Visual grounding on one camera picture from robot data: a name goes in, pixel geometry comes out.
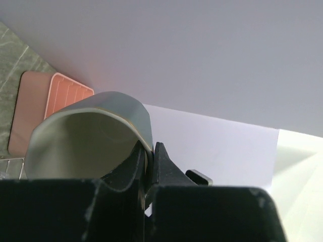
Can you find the grey blue ceramic mug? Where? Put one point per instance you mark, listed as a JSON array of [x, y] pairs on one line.
[[89, 138]]

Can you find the pink divided organizer tray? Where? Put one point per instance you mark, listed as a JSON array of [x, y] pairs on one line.
[[39, 96]]

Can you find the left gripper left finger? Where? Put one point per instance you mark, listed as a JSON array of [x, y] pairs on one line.
[[110, 208]]

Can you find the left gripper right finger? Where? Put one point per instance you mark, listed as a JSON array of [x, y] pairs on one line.
[[185, 211]]

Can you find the metal wire dish rack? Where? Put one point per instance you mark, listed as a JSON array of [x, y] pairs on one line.
[[12, 167]]

